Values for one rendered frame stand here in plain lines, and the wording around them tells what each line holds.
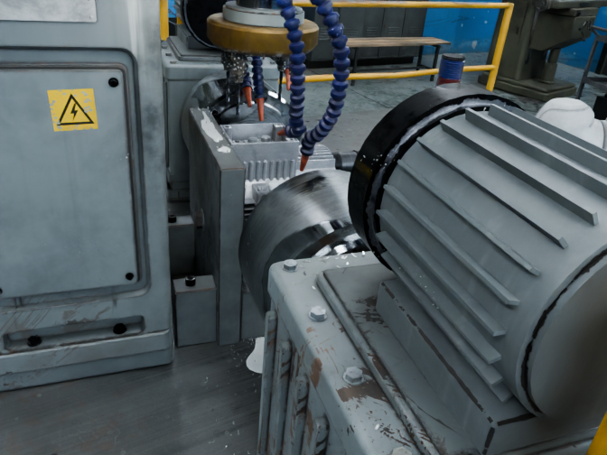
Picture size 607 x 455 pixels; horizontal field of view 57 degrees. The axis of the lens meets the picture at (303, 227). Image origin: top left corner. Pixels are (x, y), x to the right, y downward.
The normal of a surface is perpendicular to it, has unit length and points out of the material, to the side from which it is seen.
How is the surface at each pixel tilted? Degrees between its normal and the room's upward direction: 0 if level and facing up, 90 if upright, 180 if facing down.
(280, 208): 40
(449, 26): 90
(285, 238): 47
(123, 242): 90
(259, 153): 90
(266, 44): 90
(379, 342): 0
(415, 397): 0
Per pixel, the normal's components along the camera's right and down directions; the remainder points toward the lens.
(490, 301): -0.93, 0.02
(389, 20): 0.51, 0.47
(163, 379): 0.08, -0.87
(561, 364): 0.33, 0.48
